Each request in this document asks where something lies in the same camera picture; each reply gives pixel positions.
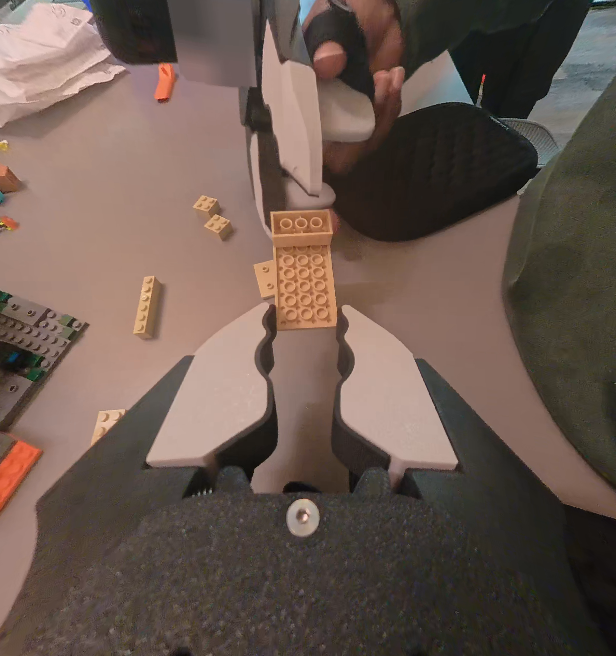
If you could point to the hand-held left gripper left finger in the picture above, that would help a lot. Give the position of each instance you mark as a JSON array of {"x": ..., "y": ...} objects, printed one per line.
[{"x": 216, "y": 399}]

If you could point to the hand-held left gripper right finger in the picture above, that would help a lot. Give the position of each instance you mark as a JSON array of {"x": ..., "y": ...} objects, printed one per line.
[{"x": 390, "y": 399}]

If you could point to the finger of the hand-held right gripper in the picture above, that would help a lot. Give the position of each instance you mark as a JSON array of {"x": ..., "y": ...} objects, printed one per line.
[
  {"x": 255, "y": 174},
  {"x": 292, "y": 118}
]

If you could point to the tan two-by-two brick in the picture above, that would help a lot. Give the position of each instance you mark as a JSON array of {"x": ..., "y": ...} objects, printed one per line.
[
  {"x": 218, "y": 227},
  {"x": 206, "y": 207}
]

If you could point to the tan two-by-four brick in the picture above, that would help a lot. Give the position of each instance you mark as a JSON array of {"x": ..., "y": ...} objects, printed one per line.
[
  {"x": 302, "y": 228},
  {"x": 107, "y": 425}
]

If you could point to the long narrow tan brick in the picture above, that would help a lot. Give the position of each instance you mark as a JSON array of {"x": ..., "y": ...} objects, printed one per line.
[{"x": 147, "y": 307}]

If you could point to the large tan brick plate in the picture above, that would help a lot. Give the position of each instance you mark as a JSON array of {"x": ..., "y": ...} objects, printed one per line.
[{"x": 306, "y": 292}]

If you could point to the grey desk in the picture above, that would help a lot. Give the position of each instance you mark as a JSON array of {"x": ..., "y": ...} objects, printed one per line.
[{"x": 108, "y": 153}]

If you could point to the person's right hand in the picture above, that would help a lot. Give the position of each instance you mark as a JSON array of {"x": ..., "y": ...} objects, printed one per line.
[{"x": 385, "y": 36}]

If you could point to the orange brick separator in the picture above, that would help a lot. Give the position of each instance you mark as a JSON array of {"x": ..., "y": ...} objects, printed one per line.
[{"x": 164, "y": 84}]

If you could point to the small tan two-stud plate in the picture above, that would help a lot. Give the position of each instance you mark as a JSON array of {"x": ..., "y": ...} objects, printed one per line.
[{"x": 265, "y": 280}]

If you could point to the pile of white paper bags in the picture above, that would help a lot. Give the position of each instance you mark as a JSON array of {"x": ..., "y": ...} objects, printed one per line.
[{"x": 31, "y": 61}]

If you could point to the black quilted seat cushion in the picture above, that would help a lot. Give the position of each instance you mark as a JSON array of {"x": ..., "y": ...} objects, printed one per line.
[{"x": 441, "y": 169}]

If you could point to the grey green brick-built model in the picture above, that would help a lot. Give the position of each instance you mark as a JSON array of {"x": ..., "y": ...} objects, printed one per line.
[{"x": 21, "y": 348}]

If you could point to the person's dark green hoodie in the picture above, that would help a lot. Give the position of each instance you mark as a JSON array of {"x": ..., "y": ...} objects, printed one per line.
[{"x": 584, "y": 282}]

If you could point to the grey mesh chair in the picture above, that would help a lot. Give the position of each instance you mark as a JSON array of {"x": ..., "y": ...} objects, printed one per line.
[{"x": 533, "y": 136}]

